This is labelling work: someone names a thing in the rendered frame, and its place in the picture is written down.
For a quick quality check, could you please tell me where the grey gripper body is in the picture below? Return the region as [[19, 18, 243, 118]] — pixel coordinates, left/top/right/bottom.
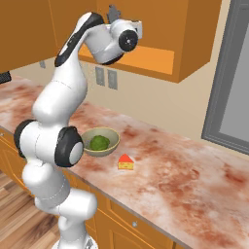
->
[[107, 4, 123, 24]]

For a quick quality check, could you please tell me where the green salad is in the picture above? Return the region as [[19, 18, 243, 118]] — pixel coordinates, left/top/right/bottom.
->
[[89, 135, 112, 152]]

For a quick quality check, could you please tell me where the grey fridge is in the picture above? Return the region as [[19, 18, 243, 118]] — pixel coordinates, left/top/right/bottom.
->
[[200, 0, 249, 156]]

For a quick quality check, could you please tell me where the pale green salad bowl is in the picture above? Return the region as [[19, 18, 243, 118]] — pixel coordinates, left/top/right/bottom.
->
[[81, 126, 122, 159]]

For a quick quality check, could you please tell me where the yellow cheese wedge red rind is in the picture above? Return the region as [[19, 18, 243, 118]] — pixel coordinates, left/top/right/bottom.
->
[[117, 153, 135, 171]]

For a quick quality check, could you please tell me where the orange base cabinet run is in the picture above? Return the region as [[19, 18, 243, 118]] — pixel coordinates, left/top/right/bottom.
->
[[0, 127, 35, 197]]

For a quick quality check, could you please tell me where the orange base cabinet door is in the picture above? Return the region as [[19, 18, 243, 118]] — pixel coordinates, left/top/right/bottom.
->
[[93, 208, 130, 249]]

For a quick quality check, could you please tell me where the black appliance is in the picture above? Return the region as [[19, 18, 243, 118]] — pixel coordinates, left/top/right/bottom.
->
[[0, 71, 13, 86]]

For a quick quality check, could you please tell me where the orange drawer front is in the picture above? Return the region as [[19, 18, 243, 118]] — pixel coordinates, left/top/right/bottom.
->
[[106, 197, 177, 249]]

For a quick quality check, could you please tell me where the orange wall cabinet door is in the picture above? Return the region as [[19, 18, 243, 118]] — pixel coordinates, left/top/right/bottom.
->
[[0, 0, 58, 74], [48, 0, 98, 51]]

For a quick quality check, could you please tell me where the orange open wall cabinet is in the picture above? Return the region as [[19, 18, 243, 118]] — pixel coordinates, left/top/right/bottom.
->
[[77, 0, 224, 84]]

